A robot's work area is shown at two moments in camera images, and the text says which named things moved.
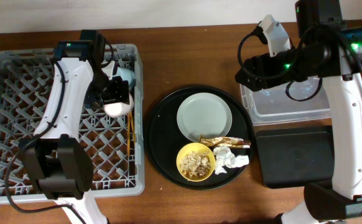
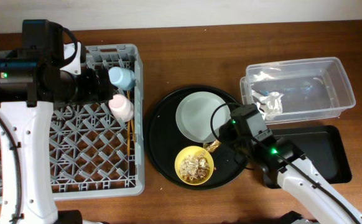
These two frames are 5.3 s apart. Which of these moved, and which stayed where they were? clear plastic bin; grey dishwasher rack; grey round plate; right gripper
Moved: right gripper
Stayed: grey dishwasher rack; clear plastic bin; grey round plate
